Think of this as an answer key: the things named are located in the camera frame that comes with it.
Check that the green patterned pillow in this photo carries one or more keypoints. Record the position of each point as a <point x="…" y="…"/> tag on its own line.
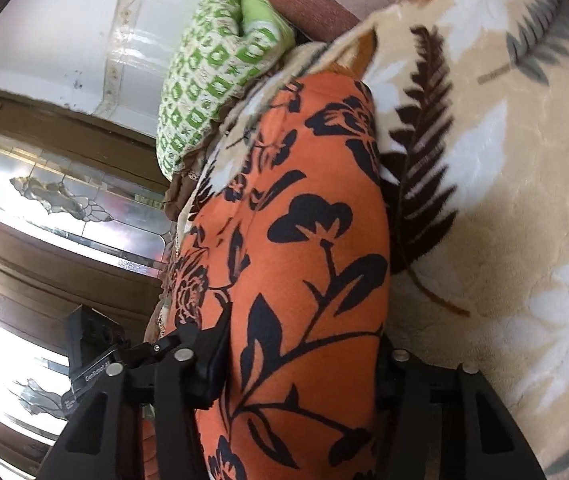
<point x="227" y="46"/>

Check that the orange black floral garment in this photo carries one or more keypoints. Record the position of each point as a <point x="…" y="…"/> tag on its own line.
<point x="296" y="247"/>

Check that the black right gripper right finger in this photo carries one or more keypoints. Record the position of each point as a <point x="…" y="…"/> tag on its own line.
<point x="444" y="423"/>

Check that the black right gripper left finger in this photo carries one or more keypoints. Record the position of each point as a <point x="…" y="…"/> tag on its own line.
<point x="178" y="375"/>

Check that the beige leaf-print fleece blanket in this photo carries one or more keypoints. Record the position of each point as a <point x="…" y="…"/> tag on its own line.
<point x="471" y="115"/>

